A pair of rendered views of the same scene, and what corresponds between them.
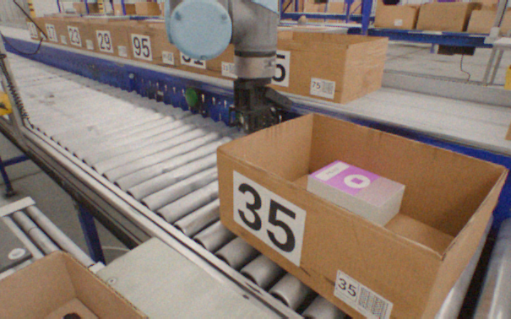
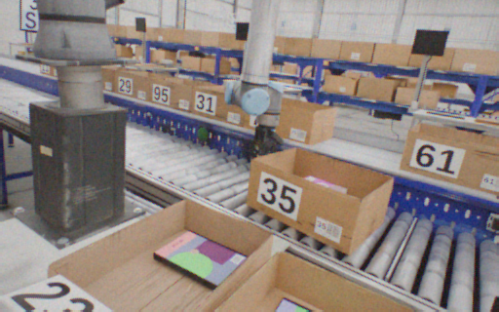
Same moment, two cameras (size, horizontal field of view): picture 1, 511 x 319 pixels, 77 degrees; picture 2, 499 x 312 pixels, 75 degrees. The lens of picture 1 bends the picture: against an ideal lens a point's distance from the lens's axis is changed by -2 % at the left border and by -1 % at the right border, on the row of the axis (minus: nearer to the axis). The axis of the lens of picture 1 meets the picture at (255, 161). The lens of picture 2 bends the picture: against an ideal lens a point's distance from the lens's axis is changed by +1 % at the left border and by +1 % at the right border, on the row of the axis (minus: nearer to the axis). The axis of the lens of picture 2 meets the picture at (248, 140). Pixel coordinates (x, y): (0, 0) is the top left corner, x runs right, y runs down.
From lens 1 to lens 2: 0.56 m
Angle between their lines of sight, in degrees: 14
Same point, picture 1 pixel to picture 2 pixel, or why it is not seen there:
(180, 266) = not seen: hidden behind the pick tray
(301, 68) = (285, 122)
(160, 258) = not seen: hidden behind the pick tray
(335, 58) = (307, 118)
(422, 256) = (353, 201)
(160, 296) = not seen: hidden behind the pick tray
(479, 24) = (403, 97)
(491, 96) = (397, 147)
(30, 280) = (174, 212)
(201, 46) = (255, 109)
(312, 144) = (293, 166)
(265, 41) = (276, 107)
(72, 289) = (183, 223)
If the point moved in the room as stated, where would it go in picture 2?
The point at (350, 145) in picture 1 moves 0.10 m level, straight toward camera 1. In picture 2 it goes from (317, 167) to (317, 175)
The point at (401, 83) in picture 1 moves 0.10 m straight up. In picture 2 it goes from (345, 136) to (348, 117)
